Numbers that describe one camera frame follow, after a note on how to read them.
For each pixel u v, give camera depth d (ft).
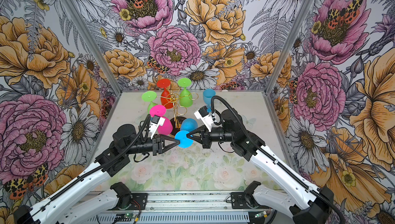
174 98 2.56
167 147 1.96
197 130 1.98
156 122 1.95
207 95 3.35
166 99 2.56
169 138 1.99
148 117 1.87
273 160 1.48
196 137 2.03
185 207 2.41
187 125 2.34
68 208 1.44
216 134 1.84
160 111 2.34
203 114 1.86
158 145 1.89
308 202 1.27
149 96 2.55
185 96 2.62
